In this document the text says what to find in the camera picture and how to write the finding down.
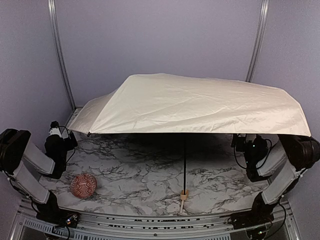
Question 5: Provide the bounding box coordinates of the beige folding umbrella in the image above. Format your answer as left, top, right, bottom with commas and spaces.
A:
67, 73, 311, 216

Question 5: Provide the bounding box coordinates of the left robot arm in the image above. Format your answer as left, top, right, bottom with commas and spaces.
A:
0, 121, 80, 227

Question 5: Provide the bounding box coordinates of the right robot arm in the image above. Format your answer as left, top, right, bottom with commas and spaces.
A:
230, 134, 320, 227

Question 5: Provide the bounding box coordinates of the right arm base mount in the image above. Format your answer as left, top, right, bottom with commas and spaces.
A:
228, 211, 274, 230

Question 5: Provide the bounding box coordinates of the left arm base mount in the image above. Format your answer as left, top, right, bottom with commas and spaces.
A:
36, 209, 80, 228

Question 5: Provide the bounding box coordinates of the front aluminium rail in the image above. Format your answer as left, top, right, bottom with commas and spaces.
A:
9, 198, 301, 240

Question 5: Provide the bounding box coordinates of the left aluminium frame post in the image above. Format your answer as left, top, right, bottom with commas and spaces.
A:
47, 0, 76, 112

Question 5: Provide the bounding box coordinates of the aluminium frame post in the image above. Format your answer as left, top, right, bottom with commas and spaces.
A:
47, 0, 76, 112
245, 0, 270, 83

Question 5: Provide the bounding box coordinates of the right aluminium frame post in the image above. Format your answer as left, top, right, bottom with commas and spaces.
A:
245, 0, 270, 83

